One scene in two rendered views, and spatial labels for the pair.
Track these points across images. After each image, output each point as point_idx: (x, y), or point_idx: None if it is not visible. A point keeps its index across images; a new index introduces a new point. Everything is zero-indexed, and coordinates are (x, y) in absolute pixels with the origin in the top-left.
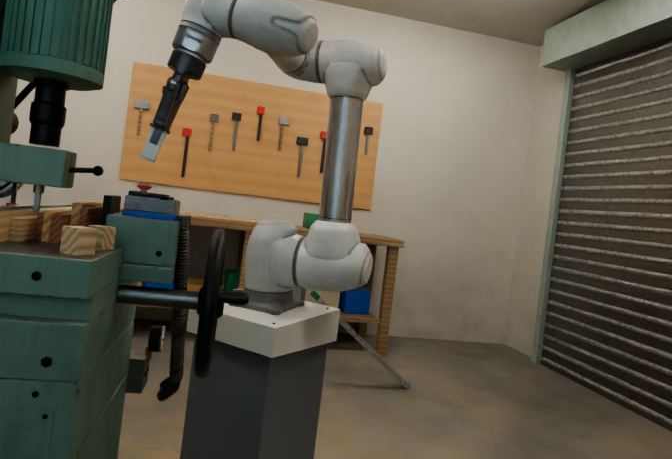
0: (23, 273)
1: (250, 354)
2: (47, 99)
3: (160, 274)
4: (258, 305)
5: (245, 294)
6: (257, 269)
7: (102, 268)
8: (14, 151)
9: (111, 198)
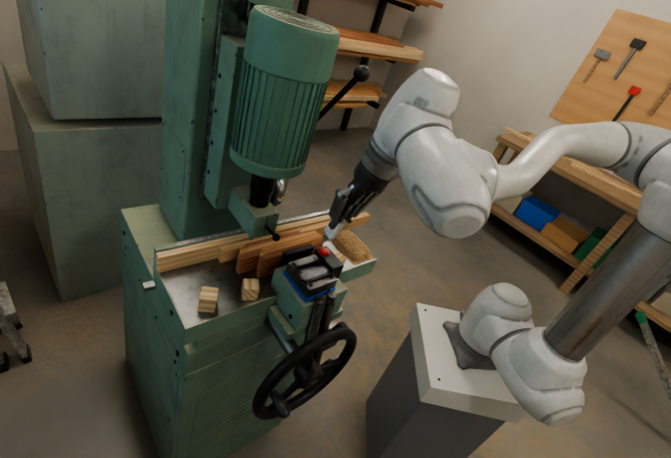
0: (169, 305)
1: None
2: (256, 176)
3: (283, 331)
4: (455, 346)
5: (283, 413)
6: (467, 321)
7: (216, 323)
8: (238, 202)
9: (286, 256)
